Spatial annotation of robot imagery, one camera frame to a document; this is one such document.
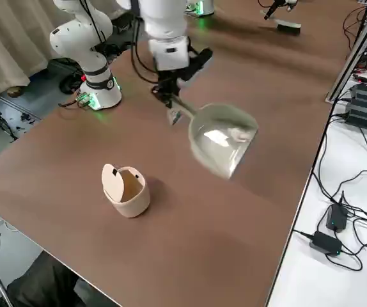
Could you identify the white green paper tag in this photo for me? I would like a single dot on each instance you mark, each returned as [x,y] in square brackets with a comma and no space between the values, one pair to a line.
[174,116]

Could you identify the pale green plastic dustpan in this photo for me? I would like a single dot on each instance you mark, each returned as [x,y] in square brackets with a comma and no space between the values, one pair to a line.
[218,150]

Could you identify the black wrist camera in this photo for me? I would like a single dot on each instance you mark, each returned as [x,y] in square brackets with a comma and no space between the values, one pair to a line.
[199,62]

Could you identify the beige curtain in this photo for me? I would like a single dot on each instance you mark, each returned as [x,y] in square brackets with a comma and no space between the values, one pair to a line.
[11,48]

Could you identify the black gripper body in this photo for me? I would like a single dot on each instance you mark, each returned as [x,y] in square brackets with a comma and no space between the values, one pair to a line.
[277,4]
[170,76]

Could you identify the person's leg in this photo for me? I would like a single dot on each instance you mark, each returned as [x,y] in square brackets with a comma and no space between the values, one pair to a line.
[43,281]

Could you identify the small cream bin with lid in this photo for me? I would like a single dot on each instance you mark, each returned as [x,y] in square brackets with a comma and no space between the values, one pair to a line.
[132,201]

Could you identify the pale brush with black bristles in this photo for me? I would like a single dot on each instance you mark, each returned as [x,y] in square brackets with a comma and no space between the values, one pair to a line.
[287,25]

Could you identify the white paper ball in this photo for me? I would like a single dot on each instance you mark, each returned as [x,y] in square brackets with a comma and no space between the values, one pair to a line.
[239,133]

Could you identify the aluminium frame profile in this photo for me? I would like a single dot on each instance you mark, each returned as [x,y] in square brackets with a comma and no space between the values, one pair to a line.
[353,48]

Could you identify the black power adapter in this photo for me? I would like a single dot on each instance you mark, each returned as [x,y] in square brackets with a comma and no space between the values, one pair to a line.
[336,219]
[325,243]

